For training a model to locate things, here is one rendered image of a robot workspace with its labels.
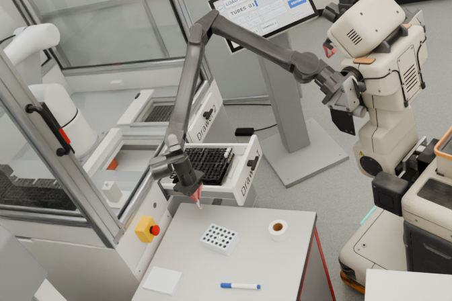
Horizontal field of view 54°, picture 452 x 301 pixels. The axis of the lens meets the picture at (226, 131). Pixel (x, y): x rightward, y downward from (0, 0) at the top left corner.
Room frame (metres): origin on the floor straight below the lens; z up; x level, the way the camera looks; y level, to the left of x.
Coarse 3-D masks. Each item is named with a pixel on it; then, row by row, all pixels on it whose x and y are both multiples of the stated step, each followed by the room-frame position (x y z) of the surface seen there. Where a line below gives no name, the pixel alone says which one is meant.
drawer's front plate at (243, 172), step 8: (256, 136) 1.43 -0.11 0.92; (248, 144) 1.39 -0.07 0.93; (256, 144) 1.41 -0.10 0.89; (248, 152) 1.35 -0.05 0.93; (240, 168) 1.27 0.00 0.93; (248, 168) 1.31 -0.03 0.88; (256, 168) 1.36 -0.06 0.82; (240, 176) 1.24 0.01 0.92; (248, 176) 1.29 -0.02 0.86; (232, 184) 1.21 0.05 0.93; (240, 184) 1.23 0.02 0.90; (248, 184) 1.27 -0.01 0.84; (240, 192) 1.21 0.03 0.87; (240, 200) 1.19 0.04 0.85
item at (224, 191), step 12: (192, 144) 1.57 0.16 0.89; (204, 144) 1.54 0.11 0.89; (216, 144) 1.51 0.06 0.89; (228, 144) 1.48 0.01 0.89; (240, 144) 1.45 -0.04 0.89; (240, 156) 1.45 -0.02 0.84; (168, 180) 1.45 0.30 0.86; (228, 180) 1.34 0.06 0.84; (168, 192) 1.38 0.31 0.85; (180, 192) 1.35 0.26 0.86; (204, 192) 1.29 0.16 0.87; (216, 192) 1.26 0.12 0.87; (228, 192) 1.23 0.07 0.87
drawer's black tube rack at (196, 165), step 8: (192, 152) 1.52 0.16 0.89; (208, 152) 1.48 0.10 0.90; (216, 152) 1.46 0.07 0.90; (224, 152) 1.44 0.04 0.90; (192, 160) 1.46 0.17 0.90; (200, 160) 1.44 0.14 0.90; (208, 160) 1.42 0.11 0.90; (216, 160) 1.41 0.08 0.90; (232, 160) 1.41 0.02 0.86; (200, 168) 1.39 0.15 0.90; (208, 168) 1.38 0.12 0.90; (216, 168) 1.36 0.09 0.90; (224, 168) 1.37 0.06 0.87; (176, 176) 1.41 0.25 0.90; (208, 176) 1.33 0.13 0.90; (224, 176) 1.33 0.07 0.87; (208, 184) 1.32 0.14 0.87; (216, 184) 1.30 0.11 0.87
